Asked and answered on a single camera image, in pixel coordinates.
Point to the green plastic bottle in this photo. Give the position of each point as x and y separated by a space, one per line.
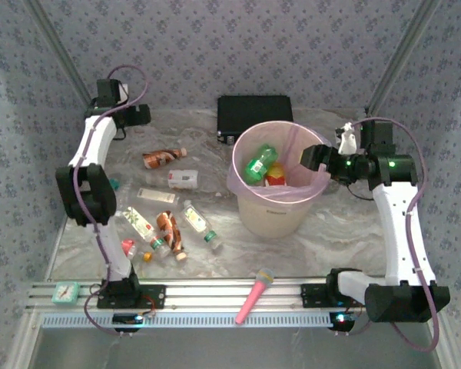
259 163

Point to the white plastic waste bin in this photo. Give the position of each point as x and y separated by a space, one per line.
272 219

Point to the purple translucent bin bag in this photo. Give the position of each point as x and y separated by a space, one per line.
246 192

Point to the clear bottle green cap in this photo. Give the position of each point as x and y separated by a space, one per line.
196 221

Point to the clear bottle bird flower label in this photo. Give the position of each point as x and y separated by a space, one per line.
138 225

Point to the brown white label bottle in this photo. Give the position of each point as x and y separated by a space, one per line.
161 158
171 232

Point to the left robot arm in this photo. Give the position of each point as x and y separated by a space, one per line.
96 142

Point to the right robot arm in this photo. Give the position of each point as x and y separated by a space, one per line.
399 238

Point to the small teal object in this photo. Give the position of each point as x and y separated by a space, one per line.
114 184

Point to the flat white packet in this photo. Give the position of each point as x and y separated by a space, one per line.
157 195

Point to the pink toy microphone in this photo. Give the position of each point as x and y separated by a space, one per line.
253 298

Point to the small black control board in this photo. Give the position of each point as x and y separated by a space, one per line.
342 320
127 319

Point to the grey metal panel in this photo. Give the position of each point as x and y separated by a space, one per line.
234 350

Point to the teal alarm clock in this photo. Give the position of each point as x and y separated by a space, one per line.
65 293

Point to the aluminium frame post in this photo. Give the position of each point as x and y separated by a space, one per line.
61 50
403 50

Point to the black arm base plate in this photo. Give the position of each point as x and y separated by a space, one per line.
153 298
311 296

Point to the aluminium mounting rail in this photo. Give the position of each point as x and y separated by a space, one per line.
215 296

